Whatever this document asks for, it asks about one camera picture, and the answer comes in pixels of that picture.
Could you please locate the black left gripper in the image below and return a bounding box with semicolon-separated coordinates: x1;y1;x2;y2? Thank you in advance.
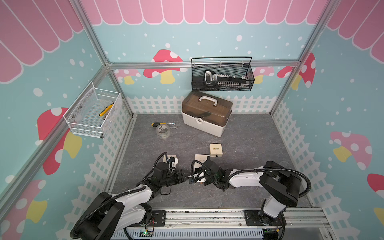
160;169;189;187

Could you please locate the cream square gift box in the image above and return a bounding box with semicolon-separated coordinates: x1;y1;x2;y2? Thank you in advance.
195;154;210;163

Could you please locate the cream drawer-style jewelry box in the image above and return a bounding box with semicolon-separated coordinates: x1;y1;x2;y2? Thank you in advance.
166;155;179;166

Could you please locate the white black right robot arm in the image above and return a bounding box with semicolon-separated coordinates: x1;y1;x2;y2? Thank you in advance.
189;158;312;227

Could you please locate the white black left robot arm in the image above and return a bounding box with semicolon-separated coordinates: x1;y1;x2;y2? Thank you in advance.
70;152;188;240

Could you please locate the small cream printed gift box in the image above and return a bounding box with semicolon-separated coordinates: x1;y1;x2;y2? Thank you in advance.
210;144;223;158

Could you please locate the white storage box brown lid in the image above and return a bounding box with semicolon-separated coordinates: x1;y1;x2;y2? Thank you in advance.
182;92;233;137

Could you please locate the clear packing tape roll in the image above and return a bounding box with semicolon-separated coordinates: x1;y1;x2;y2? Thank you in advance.
156;124;171;140

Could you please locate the yellow utility knife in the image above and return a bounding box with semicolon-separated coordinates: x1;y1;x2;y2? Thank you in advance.
99;104;114;117

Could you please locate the socket wrench set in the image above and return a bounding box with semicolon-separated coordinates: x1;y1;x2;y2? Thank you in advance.
203;71;249;90

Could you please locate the yellow black handled screwdriver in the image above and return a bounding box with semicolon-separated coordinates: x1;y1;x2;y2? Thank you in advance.
151;122;176;128

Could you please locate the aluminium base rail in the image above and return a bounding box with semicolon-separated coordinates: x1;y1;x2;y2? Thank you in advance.
111;208;336;240

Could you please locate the white wire wall basket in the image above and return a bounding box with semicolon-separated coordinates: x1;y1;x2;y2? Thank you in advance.
63;82;122;139

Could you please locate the black wire wall basket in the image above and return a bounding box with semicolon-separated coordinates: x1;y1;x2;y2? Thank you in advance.
191;57;255;92

